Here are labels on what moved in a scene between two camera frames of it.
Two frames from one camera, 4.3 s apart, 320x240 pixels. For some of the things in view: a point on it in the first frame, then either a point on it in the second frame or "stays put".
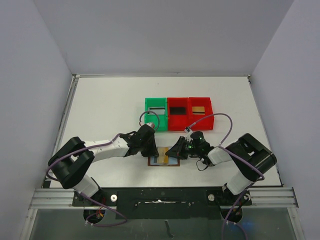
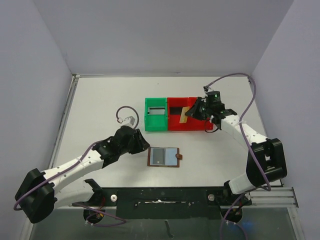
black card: x=177 y=110 stays put
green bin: x=160 y=121 stays put
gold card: x=162 y=158 to x=183 y=118
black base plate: x=174 y=203 stays put
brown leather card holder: x=172 y=161 stays put
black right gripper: x=184 y=146 to x=198 y=111
